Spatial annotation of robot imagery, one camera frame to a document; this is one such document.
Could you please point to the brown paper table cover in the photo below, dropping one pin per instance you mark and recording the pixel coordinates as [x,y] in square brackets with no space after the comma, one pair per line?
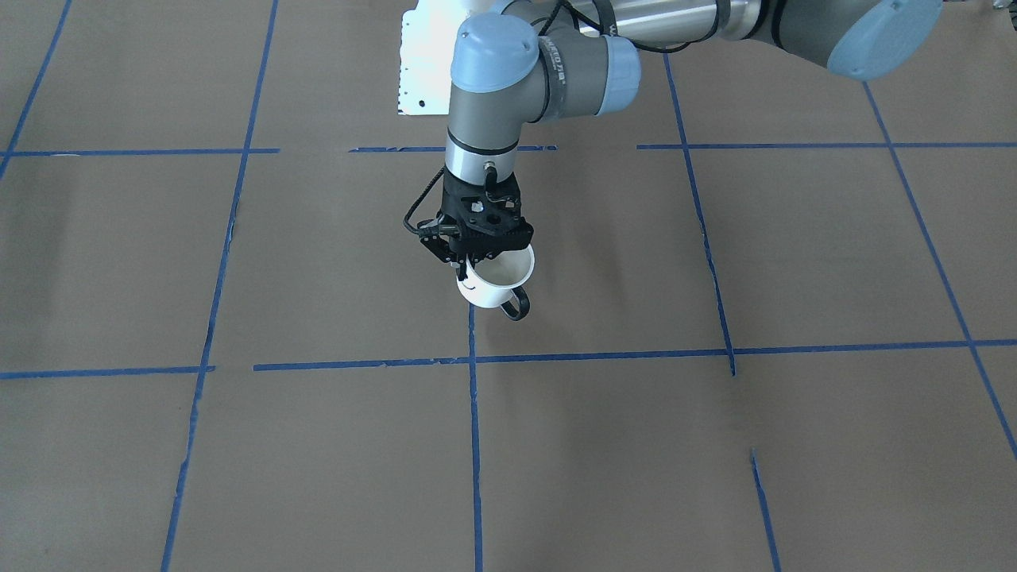
[773,320]

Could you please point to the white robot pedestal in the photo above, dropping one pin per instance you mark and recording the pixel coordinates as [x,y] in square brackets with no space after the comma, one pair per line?
[427,38]

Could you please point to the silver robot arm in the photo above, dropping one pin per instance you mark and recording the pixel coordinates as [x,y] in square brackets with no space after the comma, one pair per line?
[524,62]

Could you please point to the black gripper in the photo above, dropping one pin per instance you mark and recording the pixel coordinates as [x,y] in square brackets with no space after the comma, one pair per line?
[434,239]

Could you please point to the white smiley mug black handle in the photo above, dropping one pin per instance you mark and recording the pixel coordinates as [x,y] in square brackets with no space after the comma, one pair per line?
[499,282]

